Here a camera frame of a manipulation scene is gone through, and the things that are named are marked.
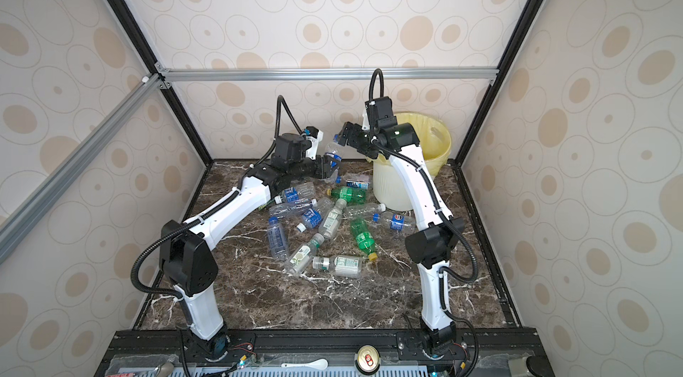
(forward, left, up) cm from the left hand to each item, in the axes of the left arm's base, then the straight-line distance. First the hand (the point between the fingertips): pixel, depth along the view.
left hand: (341, 157), depth 80 cm
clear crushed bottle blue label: (+5, +17, -25) cm, 31 cm away
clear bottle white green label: (-21, +12, -24) cm, 34 cm away
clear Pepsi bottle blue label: (-8, -21, -25) cm, 33 cm away
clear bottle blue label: (+3, +3, -1) cm, 5 cm away
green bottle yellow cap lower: (-15, -8, -24) cm, 29 cm away
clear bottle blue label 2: (-14, +22, -24) cm, 35 cm away
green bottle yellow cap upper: (+4, -4, -26) cm, 27 cm away
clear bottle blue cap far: (+15, -5, -30) cm, 34 cm away
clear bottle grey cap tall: (-7, +4, -25) cm, 26 cm away
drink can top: (-50, -7, -17) cm, 53 cm away
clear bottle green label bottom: (-24, 0, -24) cm, 34 cm away
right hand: (+5, -2, +2) cm, 6 cm away
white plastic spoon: (-50, +6, -28) cm, 57 cm away
